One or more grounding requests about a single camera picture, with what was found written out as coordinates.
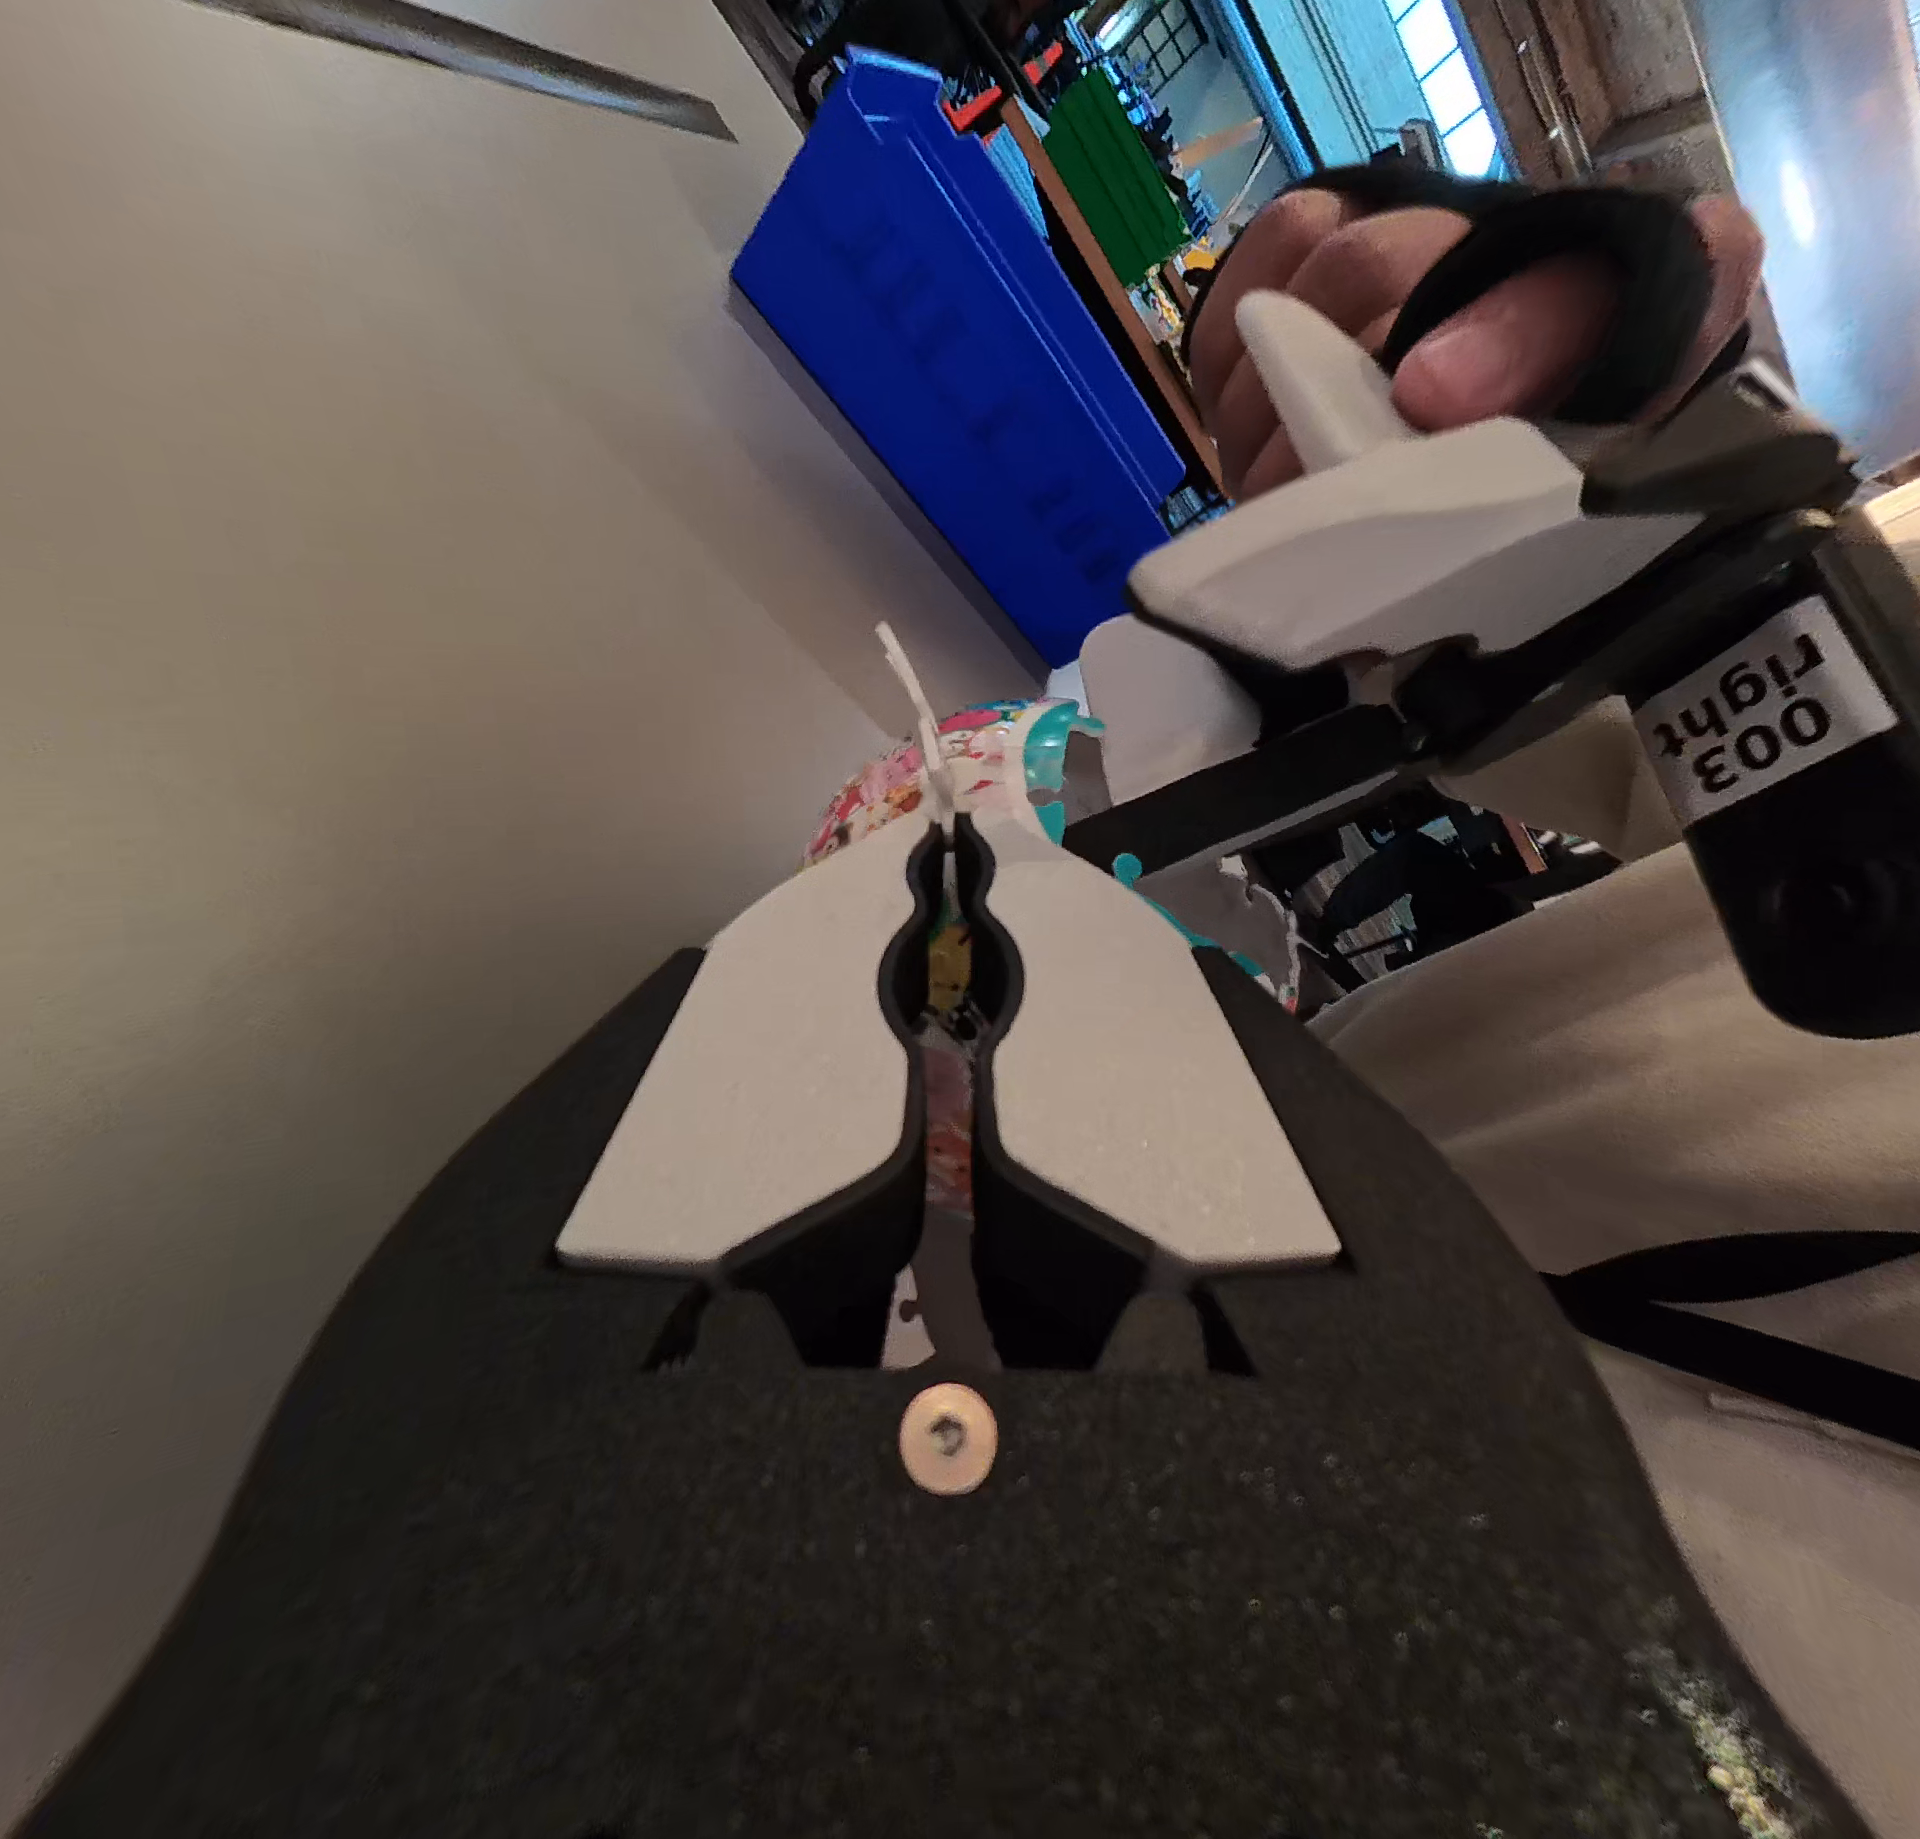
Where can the blue plastic bin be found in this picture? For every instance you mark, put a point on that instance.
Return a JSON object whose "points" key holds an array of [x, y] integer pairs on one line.
{"points": [[930, 336]]}

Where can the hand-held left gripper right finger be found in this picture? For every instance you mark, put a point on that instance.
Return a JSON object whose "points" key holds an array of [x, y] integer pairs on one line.
{"points": [[1155, 1089]]}

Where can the green plastic bin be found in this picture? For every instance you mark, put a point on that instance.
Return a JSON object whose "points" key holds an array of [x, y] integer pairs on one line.
{"points": [[1107, 174]]}

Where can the colourful puzzle ball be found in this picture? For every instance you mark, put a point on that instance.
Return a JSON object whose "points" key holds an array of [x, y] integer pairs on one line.
{"points": [[885, 801]]}

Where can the pale puzzle piece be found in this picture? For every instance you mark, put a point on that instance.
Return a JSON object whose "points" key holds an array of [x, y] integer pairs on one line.
{"points": [[917, 729]]}

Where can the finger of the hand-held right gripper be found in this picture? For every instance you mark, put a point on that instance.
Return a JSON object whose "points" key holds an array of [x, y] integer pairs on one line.
{"points": [[1353, 562], [1163, 712]]}

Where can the person's right hand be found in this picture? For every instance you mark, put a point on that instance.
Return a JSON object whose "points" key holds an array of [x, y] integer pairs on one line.
{"points": [[1321, 272]]}

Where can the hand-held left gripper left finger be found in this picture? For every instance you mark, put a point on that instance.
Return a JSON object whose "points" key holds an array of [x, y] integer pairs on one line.
{"points": [[733, 1089]]}

